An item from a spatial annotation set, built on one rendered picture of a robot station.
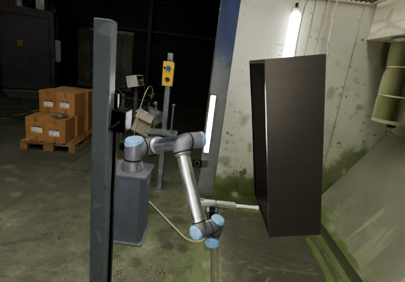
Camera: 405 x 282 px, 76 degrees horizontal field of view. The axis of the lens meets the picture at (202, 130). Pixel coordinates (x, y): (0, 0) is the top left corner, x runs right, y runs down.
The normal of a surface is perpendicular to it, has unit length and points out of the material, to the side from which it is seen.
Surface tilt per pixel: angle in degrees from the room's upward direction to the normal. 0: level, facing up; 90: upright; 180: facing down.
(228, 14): 90
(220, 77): 90
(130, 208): 90
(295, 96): 90
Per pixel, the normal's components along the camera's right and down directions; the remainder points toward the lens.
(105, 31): -0.04, 0.24
